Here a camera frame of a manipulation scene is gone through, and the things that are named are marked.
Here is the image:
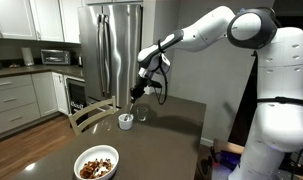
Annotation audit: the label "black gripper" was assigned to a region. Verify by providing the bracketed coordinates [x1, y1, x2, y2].
[129, 76, 149, 104]

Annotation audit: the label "light gray cup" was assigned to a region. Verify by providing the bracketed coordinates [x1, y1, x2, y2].
[118, 113, 135, 131]

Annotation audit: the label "white ceramic bowl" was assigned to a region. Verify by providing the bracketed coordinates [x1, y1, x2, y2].
[73, 144, 120, 180]

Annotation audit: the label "clear drinking glass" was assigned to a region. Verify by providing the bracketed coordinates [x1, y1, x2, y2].
[136, 105, 149, 123]

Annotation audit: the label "pale wooden chair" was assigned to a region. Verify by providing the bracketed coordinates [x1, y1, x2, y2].
[68, 95, 118, 137]

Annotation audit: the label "stainless steel refrigerator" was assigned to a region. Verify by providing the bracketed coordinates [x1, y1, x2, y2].
[77, 3, 144, 108]

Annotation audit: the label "black wine cooler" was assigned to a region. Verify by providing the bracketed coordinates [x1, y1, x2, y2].
[64, 75, 89, 118]

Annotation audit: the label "brown food pieces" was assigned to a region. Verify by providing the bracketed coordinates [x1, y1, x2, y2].
[79, 158, 114, 180]

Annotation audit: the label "dark kitchen countertop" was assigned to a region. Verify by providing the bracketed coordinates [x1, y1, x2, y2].
[0, 64, 86, 80]

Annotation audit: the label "wooden base board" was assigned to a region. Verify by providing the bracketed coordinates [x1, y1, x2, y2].
[212, 137, 246, 156]

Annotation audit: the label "white paper towel roll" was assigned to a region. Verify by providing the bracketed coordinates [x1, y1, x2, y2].
[20, 47, 36, 67]

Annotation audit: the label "white lower kitchen cabinets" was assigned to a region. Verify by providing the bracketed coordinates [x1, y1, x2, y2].
[0, 71, 70, 138]

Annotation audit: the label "white kitchen cabinets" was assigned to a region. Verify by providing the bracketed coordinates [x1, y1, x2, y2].
[0, 71, 70, 138]
[0, 0, 144, 45]

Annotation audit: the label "white upper kitchen cabinets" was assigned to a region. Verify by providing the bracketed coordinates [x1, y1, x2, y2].
[0, 0, 144, 45]

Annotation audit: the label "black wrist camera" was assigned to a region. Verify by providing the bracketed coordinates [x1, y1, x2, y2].
[146, 79, 163, 90]

